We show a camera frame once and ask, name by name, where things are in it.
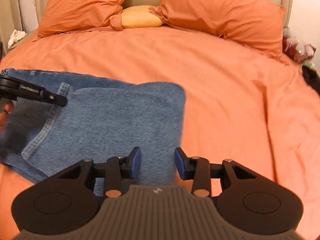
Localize blue denim jeans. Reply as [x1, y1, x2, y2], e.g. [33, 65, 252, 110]
[1, 68, 185, 185]

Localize person's left hand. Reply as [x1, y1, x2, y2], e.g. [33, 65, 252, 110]
[0, 102, 14, 133]

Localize white cloth on nightstand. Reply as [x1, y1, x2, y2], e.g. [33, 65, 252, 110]
[8, 29, 27, 48]

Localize left beige nightstand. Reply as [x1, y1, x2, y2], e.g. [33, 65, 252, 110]
[7, 32, 34, 53]

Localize orange bed sheet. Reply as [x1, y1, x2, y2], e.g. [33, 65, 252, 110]
[1, 27, 319, 239]

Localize left orange pillow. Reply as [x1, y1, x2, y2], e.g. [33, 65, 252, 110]
[37, 0, 125, 38]

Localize orange pillow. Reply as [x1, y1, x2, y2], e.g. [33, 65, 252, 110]
[37, 0, 125, 38]
[149, 0, 285, 58]

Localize small yellow pillow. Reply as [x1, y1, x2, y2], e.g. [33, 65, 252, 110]
[121, 5, 163, 29]

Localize black jacket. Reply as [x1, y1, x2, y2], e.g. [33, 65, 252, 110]
[302, 66, 320, 95]

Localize red and white plush toy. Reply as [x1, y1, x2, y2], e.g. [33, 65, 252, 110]
[282, 27, 316, 64]

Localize right orange pillow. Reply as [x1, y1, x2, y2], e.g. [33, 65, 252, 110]
[149, 0, 285, 58]

